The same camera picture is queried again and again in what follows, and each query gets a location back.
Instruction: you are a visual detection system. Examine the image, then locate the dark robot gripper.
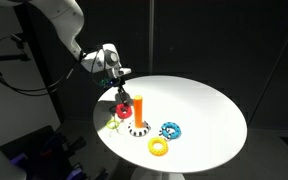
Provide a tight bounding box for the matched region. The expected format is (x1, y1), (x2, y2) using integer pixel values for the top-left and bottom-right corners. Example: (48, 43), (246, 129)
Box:
(111, 75), (131, 106)

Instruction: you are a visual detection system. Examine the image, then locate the red toy ring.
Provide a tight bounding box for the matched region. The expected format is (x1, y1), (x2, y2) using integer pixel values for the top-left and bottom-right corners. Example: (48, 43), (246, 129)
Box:
(115, 103), (133, 120)

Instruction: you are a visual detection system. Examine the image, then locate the black clamp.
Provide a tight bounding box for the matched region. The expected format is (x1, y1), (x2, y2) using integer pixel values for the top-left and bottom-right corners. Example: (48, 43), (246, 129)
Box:
(63, 134), (87, 156)

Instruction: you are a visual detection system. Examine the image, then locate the grey vertical pole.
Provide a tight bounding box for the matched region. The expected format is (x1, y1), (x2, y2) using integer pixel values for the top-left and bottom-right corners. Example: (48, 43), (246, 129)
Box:
(148, 0), (156, 76)

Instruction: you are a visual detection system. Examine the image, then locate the black mounting plate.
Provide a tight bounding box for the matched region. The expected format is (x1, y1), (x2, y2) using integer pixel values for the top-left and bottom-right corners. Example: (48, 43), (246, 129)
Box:
(0, 124), (88, 180)

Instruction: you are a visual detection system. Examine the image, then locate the orange peg ring holder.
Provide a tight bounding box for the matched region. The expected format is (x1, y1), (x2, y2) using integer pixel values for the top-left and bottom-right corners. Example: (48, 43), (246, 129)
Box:
(127, 95), (151, 138)

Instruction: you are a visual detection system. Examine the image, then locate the thin yellow-green ring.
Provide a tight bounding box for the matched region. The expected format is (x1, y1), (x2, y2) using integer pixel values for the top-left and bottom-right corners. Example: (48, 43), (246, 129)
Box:
(105, 119), (121, 131)

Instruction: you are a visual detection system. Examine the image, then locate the yellow toy ring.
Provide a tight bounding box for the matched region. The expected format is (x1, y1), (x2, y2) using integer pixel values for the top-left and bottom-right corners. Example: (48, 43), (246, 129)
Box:
(147, 136), (169, 157)

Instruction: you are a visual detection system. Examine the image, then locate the blue dotted toy ring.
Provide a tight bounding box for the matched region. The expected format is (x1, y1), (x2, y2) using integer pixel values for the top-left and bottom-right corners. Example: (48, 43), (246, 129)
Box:
(159, 121), (182, 141)

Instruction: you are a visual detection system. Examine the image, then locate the purple-handled clamp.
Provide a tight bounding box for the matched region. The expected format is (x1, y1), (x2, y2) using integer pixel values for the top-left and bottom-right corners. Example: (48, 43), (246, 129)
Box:
(47, 132), (66, 149)
(63, 164), (87, 180)
(9, 152), (29, 167)

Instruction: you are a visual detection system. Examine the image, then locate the white table pedestal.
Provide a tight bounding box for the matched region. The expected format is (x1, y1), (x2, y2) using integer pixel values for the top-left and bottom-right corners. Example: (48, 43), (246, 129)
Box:
(130, 166), (186, 180)

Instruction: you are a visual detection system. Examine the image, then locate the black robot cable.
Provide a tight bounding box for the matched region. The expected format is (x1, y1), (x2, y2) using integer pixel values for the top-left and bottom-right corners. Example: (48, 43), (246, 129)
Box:
(0, 49), (100, 98)

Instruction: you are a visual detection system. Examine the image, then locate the black camera stand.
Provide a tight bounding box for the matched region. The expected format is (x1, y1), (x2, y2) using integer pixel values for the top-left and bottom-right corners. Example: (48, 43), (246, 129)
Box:
(0, 33), (32, 64)

